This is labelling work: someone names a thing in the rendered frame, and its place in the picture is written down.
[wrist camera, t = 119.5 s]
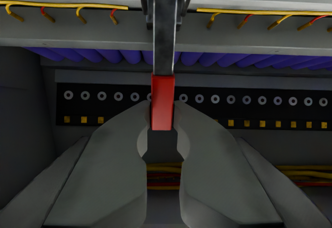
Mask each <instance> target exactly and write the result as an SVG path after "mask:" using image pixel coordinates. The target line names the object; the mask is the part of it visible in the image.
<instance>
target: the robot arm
mask: <svg viewBox="0 0 332 228"><path fill-rule="evenodd" d="M150 126H151V101H148V100H144V101H142V102H140V103H138V104H136V105H134V106H133V107H131V108H129V109H127V110H125V111H124V112H122V113H120V114H118V115H116V116H115V117H113V118H111V119H110V120H108V121H107V122H106V123H104V124H103V125H102V126H100V127H99V128H98V129H97V130H96V131H94V132H93V133H92V134H91V135H90V136H89V137H86V136H82V137H81V138H80V139H78V140H77V141H76V142H75V143H74V144H73V145H71V146H70V147H69V148H68V149H67V150H66V151H65V152H63V153H62V154H61V155H60V156H59V157H58V158H57V159H55V160H54V161H53V162H52V163H51V164H50V165H49V166H47V167H46V168H45V169H44V170H43V171H42V172H41V173H39V174H38V175H37V176H36V177H35V178H34V179H33V180H31V181H30V182H29V183H28V184H27V185H26V186H25V187H24V188H23V189H22V190H21V191H19V192H18V193H17V194H16V195H15V196H14V198H13V199H12V200H11V201H10V202H9V203H8V204H7V205H6V206H5V207H4V208H3V209H2V211H1V212H0V228H138V227H140V226H141V225H142V224H143V223H144V221H145V219H146V206H147V168H146V163H145V162H144V160H143V159H142V156H143V155H144V153H145V152H146V151H147V130H148V129H149V128H150ZM172 126H173V127H174V128H175V129H176V131H177V132H178V138H177V151H178V152H179V153H180V154H181V155H182V157H183V158H184V161H183V163H182V169H181V179H180V190H179V199H180V211H181V217H182V220H183V222H184V223H185V224H186V225H187V226H189V227H190V228H332V223H331V221H330V220H329V219H328V218H327V216H326V215H325V214H324V213H323V212H322V211H321V209H320V208H319V207H318V206H317V205H316V204H315V203H314V202H313V201H312V200H311V199H310V197H309V196H308V195H307V194H306V193H305V192H304V191H303V190H301V189H300V188H299V187H298V186H297V185H296V184H295V183H294V182H293V181H292V180H290V179H289V178H288V177H287V176H286V175H285V174H284V173H282V172H281V171H280V170H279V169H278V168H277V167H276V166H274V165H273V164H272V163H271V162H270V161H269V160H268V159H266V158H265V157H264V156H263V155H262V154H261V153H260V152H258V151H257V150H256V149H255V148H254V147H253V146H251V145H250V144H249V143H248V142H247V141H246V140H245V139H243V138H242V137H234V136H233V135H232V134H231V133H230V132H229V131H228V130H226V129H225V128H224V127H223V126H222V125H220V124H219V123H218V122H216V121H215V120H214V119H212V118H211V117H209V116H207V115H205V114H204V113H202V112H200V111H198V110H197V109H195V108H193V107H191V106H189V105H188V104H186V103H184V102H182V101H180V100H176V101H174V102H173V115H172Z"/></svg>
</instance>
